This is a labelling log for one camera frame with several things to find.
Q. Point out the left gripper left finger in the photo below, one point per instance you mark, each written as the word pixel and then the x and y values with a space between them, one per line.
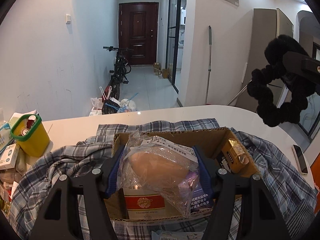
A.
pixel 59 216

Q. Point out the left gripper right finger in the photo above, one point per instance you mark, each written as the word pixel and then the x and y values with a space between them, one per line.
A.
pixel 260 217

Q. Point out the black fuzzy scrunchie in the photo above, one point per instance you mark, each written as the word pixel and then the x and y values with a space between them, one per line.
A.
pixel 299 87

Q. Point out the gold blue small box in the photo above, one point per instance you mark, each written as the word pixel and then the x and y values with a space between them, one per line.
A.
pixel 236 158

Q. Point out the bagged beige makeup sponge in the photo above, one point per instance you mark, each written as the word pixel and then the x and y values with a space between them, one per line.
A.
pixel 157 164

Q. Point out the blue plaid shirt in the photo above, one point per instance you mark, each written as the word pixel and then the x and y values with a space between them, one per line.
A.
pixel 292 194

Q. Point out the beige refrigerator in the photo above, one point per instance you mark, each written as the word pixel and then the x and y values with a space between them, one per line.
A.
pixel 268 24

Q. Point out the black smartphone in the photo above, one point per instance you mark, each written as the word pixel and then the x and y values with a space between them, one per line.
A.
pixel 299 156

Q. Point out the white blue flat box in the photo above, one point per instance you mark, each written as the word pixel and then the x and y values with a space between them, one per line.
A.
pixel 9 157

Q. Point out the red white label box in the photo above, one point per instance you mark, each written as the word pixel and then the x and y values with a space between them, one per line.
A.
pixel 143 204

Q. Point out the yellow bin green rim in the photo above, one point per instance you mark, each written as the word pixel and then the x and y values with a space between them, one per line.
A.
pixel 30 134

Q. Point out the white tissue pack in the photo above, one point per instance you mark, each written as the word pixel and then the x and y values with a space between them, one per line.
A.
pixel 5 136

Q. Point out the open cardboard box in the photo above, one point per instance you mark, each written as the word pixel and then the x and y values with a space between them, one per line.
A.
pixel 210 141

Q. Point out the black garbage bag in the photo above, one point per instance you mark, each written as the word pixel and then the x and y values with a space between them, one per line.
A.
pixel 110 107

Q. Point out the clear blue-tied garbage bag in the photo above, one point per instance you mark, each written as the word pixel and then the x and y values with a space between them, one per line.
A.
pixel 127 105

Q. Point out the black framed glass door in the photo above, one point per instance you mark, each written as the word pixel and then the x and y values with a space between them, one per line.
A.
pixel 175 40

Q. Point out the cardboard boxes on floor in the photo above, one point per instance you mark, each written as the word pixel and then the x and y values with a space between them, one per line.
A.
pixel 159 71

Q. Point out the black bicycle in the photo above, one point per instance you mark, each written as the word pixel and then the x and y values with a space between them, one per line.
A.
pixel 121 68

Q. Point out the dark brown entrance door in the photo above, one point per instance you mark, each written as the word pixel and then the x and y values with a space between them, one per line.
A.
pixel 138 26

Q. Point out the grey mop handle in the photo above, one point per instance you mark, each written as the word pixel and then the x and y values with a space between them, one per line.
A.
pixel 209 62

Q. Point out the white wall switch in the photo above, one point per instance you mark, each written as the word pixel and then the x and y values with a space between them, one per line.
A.
pixel 68 19

